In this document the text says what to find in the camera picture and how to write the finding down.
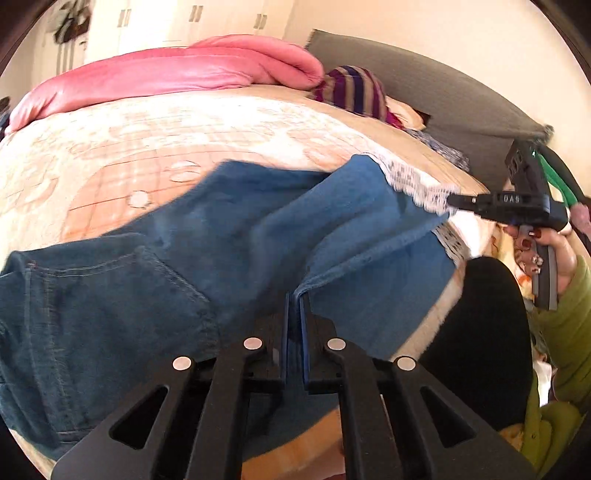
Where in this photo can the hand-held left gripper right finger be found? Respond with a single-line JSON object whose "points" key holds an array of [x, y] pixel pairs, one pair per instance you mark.
{"points": [[304, 332]]}

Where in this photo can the beige pillow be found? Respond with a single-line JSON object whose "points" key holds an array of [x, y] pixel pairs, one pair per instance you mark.
{"points": [[408, 113]]}

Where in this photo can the pink satin quilt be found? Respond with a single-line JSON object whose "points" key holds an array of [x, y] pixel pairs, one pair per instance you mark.
{"points": [[161, 74]]}

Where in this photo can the person's right forearm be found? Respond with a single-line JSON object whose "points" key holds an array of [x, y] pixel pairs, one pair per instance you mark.
{"points": [[568, 332]]}

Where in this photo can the blue denim pants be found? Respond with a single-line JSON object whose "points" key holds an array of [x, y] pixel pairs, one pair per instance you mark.
{"points": [[231, 230]]}

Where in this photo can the dark floral cloth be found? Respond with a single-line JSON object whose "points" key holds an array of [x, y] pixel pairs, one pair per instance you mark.
{"points": [[438, 147]]}

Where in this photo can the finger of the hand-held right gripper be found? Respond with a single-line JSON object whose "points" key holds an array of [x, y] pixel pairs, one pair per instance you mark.
{"points": [[461, 202]]}

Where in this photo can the white wardrobe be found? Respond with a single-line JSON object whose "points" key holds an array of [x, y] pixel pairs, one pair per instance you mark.
{"points": [[184, 23]]}

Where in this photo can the person's black trouser leg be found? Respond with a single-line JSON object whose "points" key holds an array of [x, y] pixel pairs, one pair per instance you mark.
{"points": [[485, 332]]}

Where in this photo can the grey headboard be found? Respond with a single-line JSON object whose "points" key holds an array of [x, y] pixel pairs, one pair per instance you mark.
{"points": [[438, 87]]}

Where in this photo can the hanging dark bags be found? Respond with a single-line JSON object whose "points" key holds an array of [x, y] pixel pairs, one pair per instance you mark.
{"points": [[69, 23]]}

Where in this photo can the purple striped cloth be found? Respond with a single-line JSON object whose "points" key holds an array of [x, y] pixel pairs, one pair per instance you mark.
{"points": [[355, 90]]}

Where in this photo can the cream orange printed blanket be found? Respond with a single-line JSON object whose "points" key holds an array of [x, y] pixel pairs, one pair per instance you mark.
{"points": [[115, 138]]}

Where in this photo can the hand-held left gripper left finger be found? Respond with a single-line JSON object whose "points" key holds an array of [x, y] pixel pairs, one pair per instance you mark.
{"points": [[285, 327]]}

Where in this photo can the green fleece jacket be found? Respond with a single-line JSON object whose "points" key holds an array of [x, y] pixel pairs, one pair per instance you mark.
{"points": [[554, 429]]}

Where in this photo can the person's right hand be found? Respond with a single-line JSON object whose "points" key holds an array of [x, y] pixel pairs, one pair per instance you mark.
{"points": [[565, 263]]}

